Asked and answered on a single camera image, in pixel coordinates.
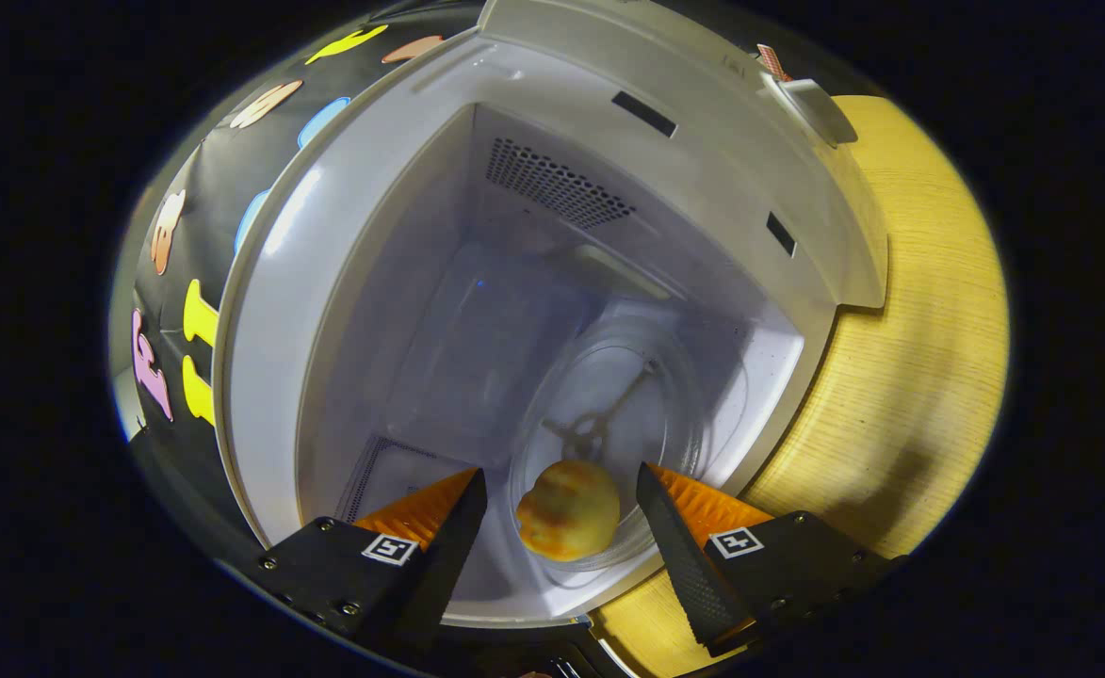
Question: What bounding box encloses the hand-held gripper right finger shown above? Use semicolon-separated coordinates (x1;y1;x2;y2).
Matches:
635;461;906;658

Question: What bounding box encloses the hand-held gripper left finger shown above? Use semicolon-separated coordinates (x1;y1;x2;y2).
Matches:
255;468;489;651

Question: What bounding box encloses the round toasted bread bun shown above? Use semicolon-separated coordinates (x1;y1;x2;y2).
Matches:
515;460;622;563

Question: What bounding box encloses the white microwave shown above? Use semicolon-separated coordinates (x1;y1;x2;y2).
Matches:
213;0;892;630

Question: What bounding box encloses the glass turntable plate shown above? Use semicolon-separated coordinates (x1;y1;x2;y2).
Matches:
510;315;708;573

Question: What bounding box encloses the pink striped straw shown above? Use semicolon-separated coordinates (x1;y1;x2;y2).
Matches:
757;42;793;84

